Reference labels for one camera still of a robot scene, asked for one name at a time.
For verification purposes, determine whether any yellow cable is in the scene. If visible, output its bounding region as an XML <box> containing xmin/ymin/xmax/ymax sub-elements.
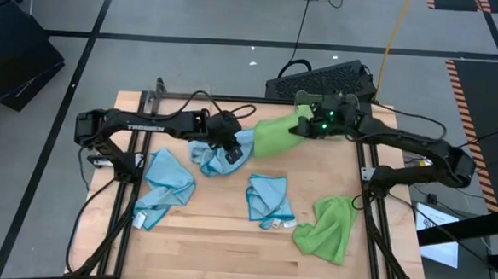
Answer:
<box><xmin>372</xmin><ymin>0</ymin><xmax>414</xmax><ymax>104</ymax></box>

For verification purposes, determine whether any black orange-striped floor mat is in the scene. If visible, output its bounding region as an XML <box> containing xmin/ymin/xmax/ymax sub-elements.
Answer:
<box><xmin>424</xmin><ymin>0</ymin><xmax>498</xmax><ymax>15</ymax></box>
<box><xmin>436</xmin><ymin>57</ymin><xmax>498</xmax><ymax>214</ymax></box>

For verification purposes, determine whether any black aluminium table frame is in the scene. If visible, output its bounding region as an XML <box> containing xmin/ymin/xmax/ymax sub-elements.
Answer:
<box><xmin>64</xmin><ymin>73</ymin><xmax>438</xmax><ymax>279</ymax></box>

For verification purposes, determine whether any black floor cable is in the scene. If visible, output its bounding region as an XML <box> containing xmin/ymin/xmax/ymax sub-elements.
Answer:
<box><xmin>276</xmin><ymin>0</ymin><xmax>367</xmax><ymax>83</ymax></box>

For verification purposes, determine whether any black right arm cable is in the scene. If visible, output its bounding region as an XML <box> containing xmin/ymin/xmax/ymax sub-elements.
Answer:
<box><xmin>373</xmin><ymin>102</ymin><xmax>449</xmax><ymax>146</ymax></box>

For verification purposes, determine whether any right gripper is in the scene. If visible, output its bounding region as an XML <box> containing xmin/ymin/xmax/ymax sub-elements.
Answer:
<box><xmin>288</xmin><ymin>100</ymin><xmax>362</xmax><ymax>142</ymax></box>

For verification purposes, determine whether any white lit monitor screen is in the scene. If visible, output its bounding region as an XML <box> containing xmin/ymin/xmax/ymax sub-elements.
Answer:
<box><xmin>411</xmin><ymin>201</ymin><xmax>463</xmax><ymax>270</ymax></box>

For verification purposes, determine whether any black left base cable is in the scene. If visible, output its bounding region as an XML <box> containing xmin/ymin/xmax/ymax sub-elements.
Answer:
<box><xmin>56</xmin><ymin>146</ymin><xmax>119</xmax><ymax>276</ymax></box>

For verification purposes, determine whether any black equipment stand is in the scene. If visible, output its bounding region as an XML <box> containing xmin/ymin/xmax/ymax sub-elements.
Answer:
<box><xmin>414</xmin><ymin>108</ymin><xmax>498</xmax><ymax>279</ymax></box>

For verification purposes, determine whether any black perforated computer case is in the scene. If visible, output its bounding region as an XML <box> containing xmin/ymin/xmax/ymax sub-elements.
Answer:
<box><xmin>264</xmin><ymin>54</ymin><xmax>379</xmax><ymax>105</ymax></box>

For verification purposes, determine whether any clear plastic basket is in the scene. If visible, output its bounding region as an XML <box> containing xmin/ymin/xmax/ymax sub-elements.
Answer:
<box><xmin>142</xmin><ymin>80</ymin><xmax>213</xmax><ymax>133</ymax></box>
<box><xmin>292</xmin><ymin>89</ymin><xmax>363</xmax><ymax>142</ymax></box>

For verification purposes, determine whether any blue microfiber towel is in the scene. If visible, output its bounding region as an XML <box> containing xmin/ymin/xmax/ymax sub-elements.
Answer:
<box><xmin>186</xmin><ymin>125</ymin><xmax>258</xmax><ymax>180</ymax></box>
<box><xmin>131</xmin><ymin>146</ymin><xmax>198</xmax><ymax>234</ymax></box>
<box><xmin>244</xmin><ymin>172</ymin><xmax>300</xmax><ymax>232</ymax></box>

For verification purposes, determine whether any large black flat case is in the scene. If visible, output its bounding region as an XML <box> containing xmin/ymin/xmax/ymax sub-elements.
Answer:
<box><xmin>0</xmin><ymin>0</ymin><xmax>69</xmax><ymax>114</ymax></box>

